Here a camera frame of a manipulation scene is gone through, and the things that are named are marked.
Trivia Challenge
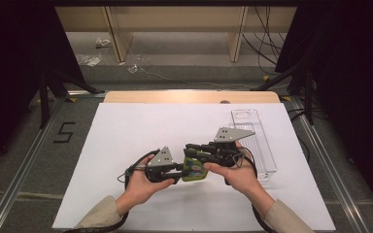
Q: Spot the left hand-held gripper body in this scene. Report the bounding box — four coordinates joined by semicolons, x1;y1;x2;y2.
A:
145;146;178;184

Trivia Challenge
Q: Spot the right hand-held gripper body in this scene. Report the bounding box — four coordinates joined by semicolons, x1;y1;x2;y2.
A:
203;126;256;169

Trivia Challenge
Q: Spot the green snack packet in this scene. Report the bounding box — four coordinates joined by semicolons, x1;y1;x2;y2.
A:
181;147;210;183

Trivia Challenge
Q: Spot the clear plastic package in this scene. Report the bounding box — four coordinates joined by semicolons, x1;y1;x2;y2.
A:
228;109;279;184

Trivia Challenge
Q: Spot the person's left hand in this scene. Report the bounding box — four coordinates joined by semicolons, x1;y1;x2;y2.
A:
118;154;176;213

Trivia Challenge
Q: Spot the person's right hand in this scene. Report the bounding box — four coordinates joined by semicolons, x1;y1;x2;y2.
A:
203;141;266;204

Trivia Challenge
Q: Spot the white paper sheet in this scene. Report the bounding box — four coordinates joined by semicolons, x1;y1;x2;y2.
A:
51;102;337;232

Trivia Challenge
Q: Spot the black metal stand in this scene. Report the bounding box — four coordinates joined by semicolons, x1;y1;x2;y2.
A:
255;60;316;126
38;68;107;130

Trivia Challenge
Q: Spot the flat clear plastic wrapper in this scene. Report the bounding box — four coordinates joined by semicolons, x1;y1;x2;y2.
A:
77;52;103;68

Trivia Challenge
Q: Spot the light wooden desk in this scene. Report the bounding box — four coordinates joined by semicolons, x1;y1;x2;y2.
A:
54;6;297;63

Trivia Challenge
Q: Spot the crumpled white plastic wrapper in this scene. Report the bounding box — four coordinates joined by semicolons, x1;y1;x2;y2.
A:
94;36;112;50

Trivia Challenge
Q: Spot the black curtain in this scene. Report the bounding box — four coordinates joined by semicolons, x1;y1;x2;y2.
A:
274;0;373;222
0;0;85;171

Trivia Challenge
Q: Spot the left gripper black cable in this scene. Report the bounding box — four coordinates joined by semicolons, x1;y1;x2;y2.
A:
63;149;161;233

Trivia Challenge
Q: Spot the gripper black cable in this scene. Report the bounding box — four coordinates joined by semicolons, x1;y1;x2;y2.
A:
63;149;161;233
224;147;276;233

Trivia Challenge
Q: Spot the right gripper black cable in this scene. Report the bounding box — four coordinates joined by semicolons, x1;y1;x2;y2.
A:
224;147;276;233

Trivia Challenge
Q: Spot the black floor cable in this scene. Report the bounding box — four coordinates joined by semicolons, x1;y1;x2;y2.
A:
286;106;325;163

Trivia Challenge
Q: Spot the bundle of black cables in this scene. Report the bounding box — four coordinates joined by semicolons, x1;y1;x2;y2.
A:
241;6;288;76

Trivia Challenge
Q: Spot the aluminium floor rail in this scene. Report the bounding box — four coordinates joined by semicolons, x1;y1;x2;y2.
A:
289;96;373;233
0;96;66;233

